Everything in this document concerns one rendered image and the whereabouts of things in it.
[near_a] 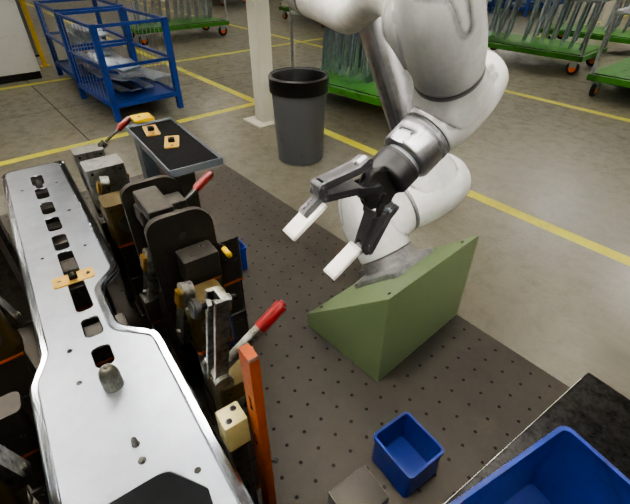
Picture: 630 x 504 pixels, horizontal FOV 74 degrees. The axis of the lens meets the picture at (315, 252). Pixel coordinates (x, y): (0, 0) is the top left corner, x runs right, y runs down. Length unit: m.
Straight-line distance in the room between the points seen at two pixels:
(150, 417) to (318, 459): 0.41
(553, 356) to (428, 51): 1.95
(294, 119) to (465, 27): 3.07
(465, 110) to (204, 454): 0.63
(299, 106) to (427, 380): 2.77
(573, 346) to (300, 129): 2.48
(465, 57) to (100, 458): 0.74
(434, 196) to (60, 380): 0.94
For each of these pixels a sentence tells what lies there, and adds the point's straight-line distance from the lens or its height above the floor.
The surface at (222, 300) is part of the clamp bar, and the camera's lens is 0.58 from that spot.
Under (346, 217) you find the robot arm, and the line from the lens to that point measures 1.15.
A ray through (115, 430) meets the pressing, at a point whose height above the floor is 1.00.
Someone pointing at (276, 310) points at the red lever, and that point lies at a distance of 0.66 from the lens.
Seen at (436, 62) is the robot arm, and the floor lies 1.48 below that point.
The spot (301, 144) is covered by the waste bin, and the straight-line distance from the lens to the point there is 3.69.
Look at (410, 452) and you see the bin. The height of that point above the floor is 0.70.
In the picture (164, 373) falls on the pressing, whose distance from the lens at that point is 0.80.
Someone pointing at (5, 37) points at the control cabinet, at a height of 0.56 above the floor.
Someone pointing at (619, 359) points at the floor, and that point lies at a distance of 2.52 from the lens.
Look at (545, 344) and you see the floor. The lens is 2.41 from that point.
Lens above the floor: 1.60
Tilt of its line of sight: 37 degrees down
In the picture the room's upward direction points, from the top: straight up
